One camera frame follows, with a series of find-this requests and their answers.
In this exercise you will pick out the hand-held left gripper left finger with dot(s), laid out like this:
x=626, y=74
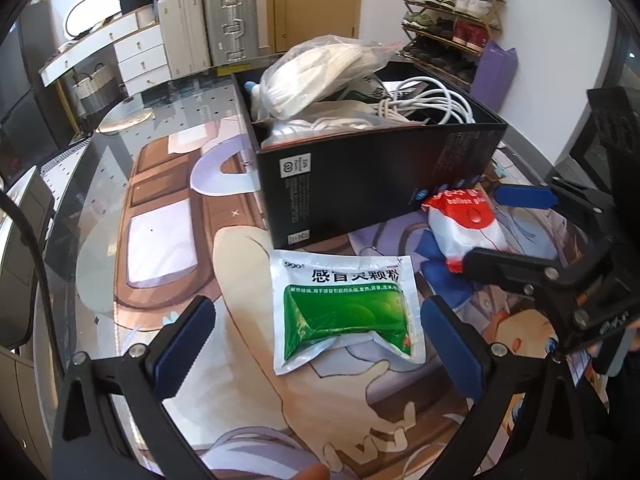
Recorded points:
x=185, y=350

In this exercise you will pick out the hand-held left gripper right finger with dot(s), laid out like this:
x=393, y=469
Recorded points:
x=452, y=350

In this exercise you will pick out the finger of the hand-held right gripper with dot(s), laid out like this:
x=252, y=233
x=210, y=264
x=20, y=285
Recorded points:
x=525, y=196
x=510, y=262

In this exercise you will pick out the red white snack packet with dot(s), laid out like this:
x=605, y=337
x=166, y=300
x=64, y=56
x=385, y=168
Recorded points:
x=470, y=232

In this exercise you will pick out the white medicine packet green print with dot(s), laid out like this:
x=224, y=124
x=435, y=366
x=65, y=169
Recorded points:
x=345, y=305

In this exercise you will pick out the black cardboard box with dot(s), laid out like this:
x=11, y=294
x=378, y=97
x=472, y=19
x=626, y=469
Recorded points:
x=360, y=185

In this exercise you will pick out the green white snack packet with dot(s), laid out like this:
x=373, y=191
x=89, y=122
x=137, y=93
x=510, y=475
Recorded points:
x=372, y=92

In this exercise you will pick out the clear zip bag white gloves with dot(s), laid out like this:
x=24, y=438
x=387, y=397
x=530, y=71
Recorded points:
x=325, y=72

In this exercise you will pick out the clear plastic bag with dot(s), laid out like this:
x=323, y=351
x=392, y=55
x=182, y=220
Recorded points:
x=295, y=130

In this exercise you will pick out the person's left hand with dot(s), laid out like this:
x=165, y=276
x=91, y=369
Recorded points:
x=310, y=471

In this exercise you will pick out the purple bag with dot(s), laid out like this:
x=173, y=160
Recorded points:
x=495, y=77

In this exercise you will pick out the shoe rack with shoes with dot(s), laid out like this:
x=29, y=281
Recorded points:
x=450, y=25

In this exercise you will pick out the wicker basket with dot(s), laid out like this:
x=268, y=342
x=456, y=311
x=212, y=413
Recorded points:
x=97, y=90

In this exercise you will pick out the wooden door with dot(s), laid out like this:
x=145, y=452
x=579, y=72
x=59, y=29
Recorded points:
x=315, y=5

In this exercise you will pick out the white drawer dresser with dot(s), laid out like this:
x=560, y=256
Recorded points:
x=135, y=50

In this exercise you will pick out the white suitcase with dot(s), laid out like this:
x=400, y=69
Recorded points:
x=185, y=30

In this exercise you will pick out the silver suitcase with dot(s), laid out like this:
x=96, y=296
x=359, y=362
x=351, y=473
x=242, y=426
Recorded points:
x=231, y=25

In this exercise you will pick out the white oval mirror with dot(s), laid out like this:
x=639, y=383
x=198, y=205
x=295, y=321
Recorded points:
x=100, y=5

